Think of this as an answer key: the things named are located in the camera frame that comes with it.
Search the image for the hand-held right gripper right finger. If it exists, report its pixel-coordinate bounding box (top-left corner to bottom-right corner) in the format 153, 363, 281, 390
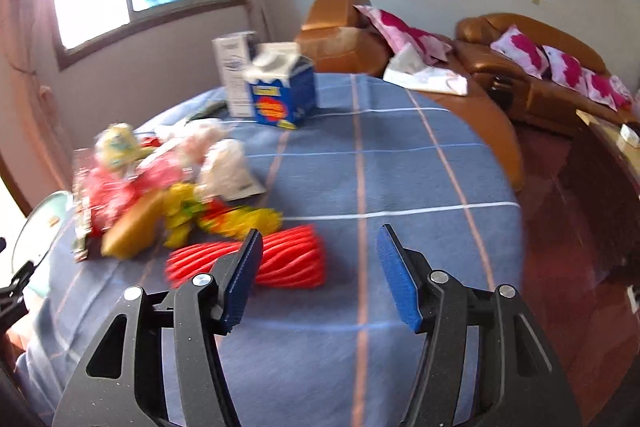
376, 223, 583, 427

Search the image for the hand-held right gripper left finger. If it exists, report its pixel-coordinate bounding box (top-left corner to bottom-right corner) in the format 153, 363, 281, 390
52, 228, 264, 427

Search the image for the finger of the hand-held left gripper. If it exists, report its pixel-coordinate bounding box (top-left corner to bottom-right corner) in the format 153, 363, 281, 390
0, 259, 35, 338

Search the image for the red ribbed snack packet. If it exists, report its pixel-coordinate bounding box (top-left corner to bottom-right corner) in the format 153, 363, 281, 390
166, 223, 327, 290

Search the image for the yellow red snack wrapper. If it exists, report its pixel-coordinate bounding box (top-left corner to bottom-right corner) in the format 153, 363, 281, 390
196, 202, 284, 241

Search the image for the cartoon print basin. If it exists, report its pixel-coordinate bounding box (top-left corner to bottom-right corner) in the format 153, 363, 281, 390
11, 190, 75, 300

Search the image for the yellow green snack wrapper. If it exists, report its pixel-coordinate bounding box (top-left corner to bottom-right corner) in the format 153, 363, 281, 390
164, 183, 207, 249

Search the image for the blue plaid tablecloth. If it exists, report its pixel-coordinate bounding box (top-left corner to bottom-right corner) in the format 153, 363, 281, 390
15, 72, 523, 427

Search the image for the red snack bag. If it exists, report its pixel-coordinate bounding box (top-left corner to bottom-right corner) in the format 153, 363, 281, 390
72, 157, 168, 260

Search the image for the pink white plastic bag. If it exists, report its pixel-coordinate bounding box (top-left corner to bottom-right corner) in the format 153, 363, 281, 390
142, 118, 228, 175

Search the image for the blue milk carton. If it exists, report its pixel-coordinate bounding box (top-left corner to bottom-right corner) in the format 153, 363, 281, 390
242, 42, 319, 130

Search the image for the white cloth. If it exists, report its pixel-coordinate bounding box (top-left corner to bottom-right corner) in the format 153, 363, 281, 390
382, 43, 469, 96

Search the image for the white carton box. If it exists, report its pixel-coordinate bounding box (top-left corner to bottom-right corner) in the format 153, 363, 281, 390
211, 31, 259, 118

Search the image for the wooden coffee table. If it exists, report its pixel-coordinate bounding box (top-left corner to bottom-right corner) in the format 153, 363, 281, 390
560, 107, 640, 268

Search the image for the orange leather armchair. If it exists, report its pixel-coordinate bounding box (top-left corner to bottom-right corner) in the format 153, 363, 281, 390
294, 0, 526, 192

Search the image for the orange leather sofa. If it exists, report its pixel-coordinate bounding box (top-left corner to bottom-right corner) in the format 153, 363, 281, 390
454, 13, 640, 138

